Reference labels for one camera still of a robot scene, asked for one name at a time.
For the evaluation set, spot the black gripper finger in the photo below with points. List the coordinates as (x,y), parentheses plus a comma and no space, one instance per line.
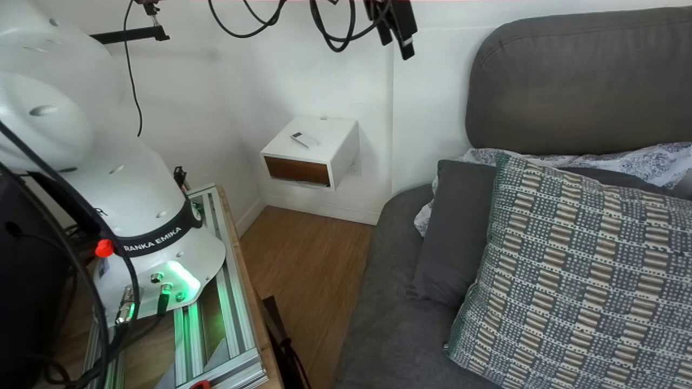
(381,23)
(406,28)

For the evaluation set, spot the blue beige patterned pillow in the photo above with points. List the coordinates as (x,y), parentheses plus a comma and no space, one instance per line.
(576,289)

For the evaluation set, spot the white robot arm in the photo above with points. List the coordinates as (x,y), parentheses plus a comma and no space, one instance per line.
(108,181)

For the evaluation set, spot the white floating nightstand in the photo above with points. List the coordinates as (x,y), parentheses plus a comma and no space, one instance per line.
(317,147)

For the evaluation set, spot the small object on nightstand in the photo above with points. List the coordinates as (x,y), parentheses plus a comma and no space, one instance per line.
(301,140)

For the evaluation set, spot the grey upholstered headboard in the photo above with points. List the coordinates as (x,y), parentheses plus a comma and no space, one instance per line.
(576,78)

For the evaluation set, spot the black leaning stand leg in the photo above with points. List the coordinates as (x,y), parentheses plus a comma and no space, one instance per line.
(278,331)

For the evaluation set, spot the red stop button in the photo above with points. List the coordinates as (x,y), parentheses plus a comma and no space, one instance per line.
(104,250)

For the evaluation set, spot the black control box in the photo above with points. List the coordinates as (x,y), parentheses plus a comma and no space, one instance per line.
(29,304)

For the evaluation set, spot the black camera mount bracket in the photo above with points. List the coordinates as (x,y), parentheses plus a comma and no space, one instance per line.
(131,34)

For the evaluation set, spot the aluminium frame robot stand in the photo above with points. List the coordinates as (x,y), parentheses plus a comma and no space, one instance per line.
(230,317)

